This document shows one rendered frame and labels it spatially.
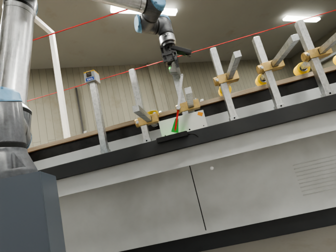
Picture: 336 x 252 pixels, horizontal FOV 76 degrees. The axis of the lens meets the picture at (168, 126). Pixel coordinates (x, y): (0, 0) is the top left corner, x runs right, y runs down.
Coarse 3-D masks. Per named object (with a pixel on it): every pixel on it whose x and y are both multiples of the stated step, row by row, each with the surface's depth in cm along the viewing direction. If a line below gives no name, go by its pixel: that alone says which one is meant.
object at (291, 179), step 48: (240, 96) 140; (288, 96) 136; (96, 144) 149; (288, 144) 131; (96, 192) 144; (144, 192) 139; (192, 192) 135; (240, 192) 131; (288, 192) 127; (96, 240) 139; (144, 240) 134; (192, 240) 133; (240, 240) 129
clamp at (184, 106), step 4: (196, 100) 121; (180, 104) 122; (184, 104) 121; (196, 104) 120; (180, 108) 121; (184, 108) 121; (188, 108) 121; (192, 108) 120; (196, 108) 122; (180, 112) 123
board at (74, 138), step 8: (312, 72) 133; (328, 72) 134; (280, 80) 135; (288, 80) 134; (296, 80) 135; (248, 88) 137; (256, 88) 136; (264, 88) 136; (232, 96) 138; (200, 104) 140; (208, 104) 142; (160, 112) 143; (168, 112) 142; (176, 112) 142; (112, 128) 146; (72, 136) 149; (80, 136) 148; (88, 136) 150; (48, 144) 151; (56, 144) 151
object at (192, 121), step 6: (186, 114) 120; (192, 114) 120; (162, 120) 122; (168, 120) 121; (180, 120) 120; (186, 120) 120; (192, 120) 119; (198, 120) 119; (204, 120) 118; (162, 126) 121; (168, 126) 121; (180, 126) 120; (186, 126) 119; (192, 126) 119; (198, 126) 118; (204, 126) 118; (162, 132) 121; (168, 132) 120; (174, 132) 120
